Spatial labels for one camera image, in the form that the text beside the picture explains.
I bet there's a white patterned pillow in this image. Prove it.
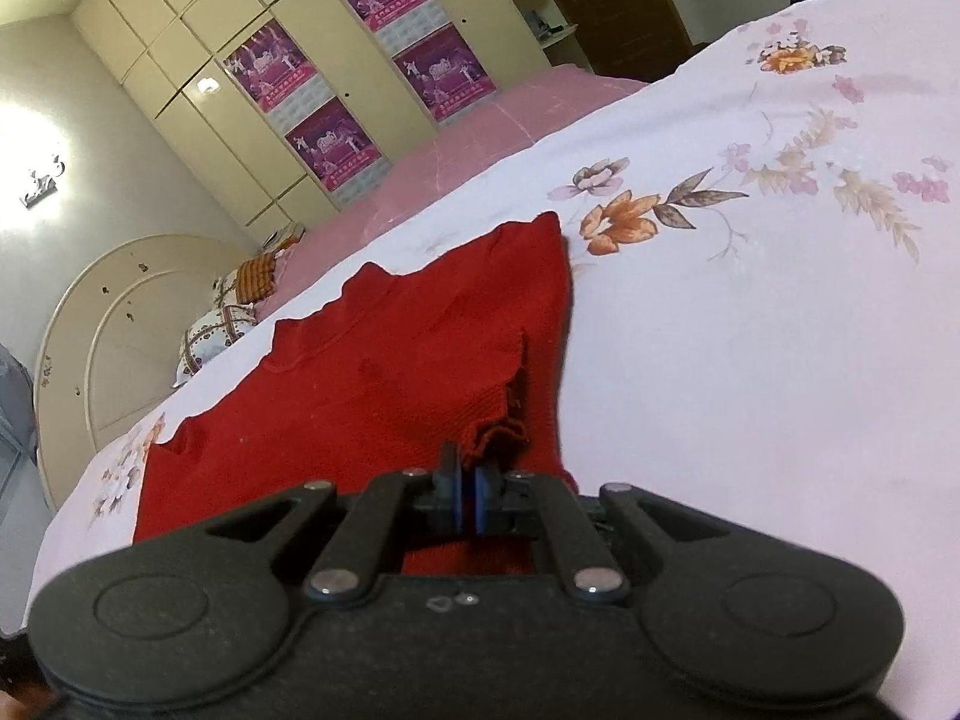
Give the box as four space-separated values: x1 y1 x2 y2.
175 303 260 388

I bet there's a floral white bed cover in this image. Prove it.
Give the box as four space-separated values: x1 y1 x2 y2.
22 0 960 720

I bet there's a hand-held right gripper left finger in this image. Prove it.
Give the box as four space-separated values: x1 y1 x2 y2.
204 441 464 604

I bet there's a pink bed sheet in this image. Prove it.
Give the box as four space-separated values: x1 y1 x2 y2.
255 66 650 320

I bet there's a brown wooden door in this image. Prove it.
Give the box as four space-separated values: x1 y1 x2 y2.
521 0 695 82

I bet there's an orange knitted item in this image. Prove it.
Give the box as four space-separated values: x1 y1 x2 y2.
235 250 284 305

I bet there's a grey object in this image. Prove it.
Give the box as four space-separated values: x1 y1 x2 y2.
0 343 40 500

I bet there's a red knit sweater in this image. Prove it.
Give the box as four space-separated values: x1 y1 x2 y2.
132 211 580 577

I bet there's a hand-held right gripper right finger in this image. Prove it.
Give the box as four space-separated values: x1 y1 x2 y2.
471 463 730 604

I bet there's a cream wardrobe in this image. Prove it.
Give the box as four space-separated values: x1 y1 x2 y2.
69 0 590 245

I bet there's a cream round headboard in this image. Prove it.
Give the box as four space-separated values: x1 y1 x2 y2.
33 234 252 511

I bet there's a wall light fixture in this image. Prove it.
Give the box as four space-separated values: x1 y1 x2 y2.
21 156 67 209

